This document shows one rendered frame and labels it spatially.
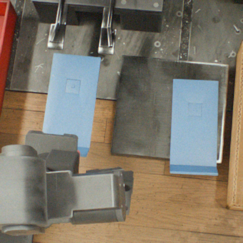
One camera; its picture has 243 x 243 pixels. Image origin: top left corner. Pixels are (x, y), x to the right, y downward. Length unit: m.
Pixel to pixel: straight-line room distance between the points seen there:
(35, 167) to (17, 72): 0.42
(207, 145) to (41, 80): 0.29
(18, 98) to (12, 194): 0.42
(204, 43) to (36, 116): 0.30
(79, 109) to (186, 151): 0.18
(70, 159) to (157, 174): 0.25
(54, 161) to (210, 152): 0.30
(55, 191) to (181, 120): 0.35
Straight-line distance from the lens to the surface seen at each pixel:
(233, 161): 0.92
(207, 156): 0.96
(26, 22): 1.06
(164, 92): 0.98
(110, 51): 0.94
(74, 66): 0.92
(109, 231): 0.96
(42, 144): 0.78
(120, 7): 0.96
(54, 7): 0.99
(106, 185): 0.66
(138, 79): 0.99
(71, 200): 0.66
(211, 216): 0.97
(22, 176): 0.62
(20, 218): 0.61
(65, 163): 0.74
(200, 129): 0.96
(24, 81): 1.03
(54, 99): 0.91
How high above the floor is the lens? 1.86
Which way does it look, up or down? 75 degrees down
